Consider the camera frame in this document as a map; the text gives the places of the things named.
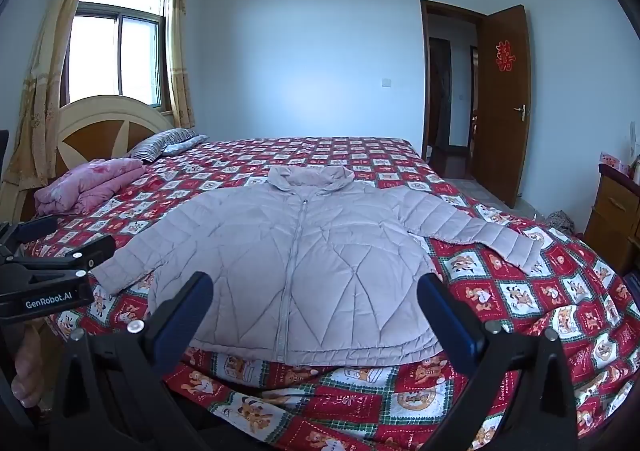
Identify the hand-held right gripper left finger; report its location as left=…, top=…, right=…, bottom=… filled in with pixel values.
left=50, top=272, right=214, bottom=451

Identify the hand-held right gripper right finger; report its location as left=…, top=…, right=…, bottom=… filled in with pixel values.
left=416, top=273, right=582, bottom=451

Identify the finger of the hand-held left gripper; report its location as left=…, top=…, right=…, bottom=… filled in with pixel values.
left=10, top=235, right=117, bottom=274
left=0, top=216, right=59, bottom=257

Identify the person's left hand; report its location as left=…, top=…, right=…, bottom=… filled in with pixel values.
left=11, top=325, right=42, bottom=408

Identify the folded pink blanket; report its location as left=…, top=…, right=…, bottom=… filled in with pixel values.
left=34, top=157, right=148, bottom=218

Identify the red checked printed bed quilt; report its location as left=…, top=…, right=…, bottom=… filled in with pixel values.
left=22, top=136, right=640, bottom=451

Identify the cream and wood headboard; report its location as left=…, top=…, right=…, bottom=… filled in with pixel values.
left=0, top=95, right=176, bottom=222

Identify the striped grey pillow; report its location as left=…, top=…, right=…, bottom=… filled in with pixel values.
left=129, top=128, right=210, bottom=164

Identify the dark patterned cloth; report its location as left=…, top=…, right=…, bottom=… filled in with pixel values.
left=545, top=210, right=576, bottom=235

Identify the yellow patterned curtain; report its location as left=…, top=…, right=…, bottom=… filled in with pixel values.
left=165, top=0, right=197, bottom=129
left=2, top=0, right=106, bottom=192

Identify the wooden cabinet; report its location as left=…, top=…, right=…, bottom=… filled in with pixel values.
left=582, top=163, right=640, bottom=277

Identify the brown wooden door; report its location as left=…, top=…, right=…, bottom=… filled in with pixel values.
left=475, top=5, right=532, bottom=209

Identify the sliding glass window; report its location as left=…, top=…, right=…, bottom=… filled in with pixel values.
left=60, top=0, right=172, bottom=112

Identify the red paper door decoration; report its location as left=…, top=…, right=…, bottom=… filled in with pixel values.
left=495, top=42, right=516, bottom=73

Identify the brown wooden door frame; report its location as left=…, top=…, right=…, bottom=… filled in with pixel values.
left=420, top=0, right=486, bottom=182

